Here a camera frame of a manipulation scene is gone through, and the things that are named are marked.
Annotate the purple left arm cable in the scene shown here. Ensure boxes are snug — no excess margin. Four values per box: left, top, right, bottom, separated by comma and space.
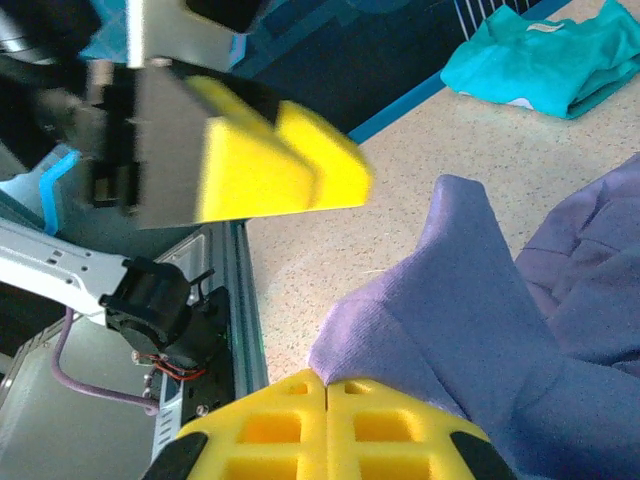
49, 305, 162, 417

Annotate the blue table edge strip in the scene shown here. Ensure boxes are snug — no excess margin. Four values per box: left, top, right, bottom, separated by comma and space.
347, 69, 446, 144

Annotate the grey metal lower panel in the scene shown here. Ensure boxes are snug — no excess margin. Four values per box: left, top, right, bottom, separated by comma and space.
0, 319, 166, 480

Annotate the aluminium mounting rail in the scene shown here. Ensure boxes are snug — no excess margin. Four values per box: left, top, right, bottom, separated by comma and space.
149, 219, 271, 480

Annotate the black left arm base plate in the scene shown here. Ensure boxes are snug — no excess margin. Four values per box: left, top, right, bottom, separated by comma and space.
149, 287, 236, 431

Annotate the teal folded t-shirt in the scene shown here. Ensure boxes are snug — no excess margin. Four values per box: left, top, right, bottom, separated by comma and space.
439, 0, 640, 121

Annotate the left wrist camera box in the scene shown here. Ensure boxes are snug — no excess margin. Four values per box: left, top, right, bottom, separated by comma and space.
124, 0, 274, 71

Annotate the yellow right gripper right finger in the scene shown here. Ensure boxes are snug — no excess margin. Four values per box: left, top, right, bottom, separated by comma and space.
325, 377, 517, 480

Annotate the purple t-shirt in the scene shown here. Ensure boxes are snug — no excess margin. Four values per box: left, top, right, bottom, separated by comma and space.
307, 154, 640, 480

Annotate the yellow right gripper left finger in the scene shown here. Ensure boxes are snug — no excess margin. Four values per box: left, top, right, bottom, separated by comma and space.
141, 368, 327, 480

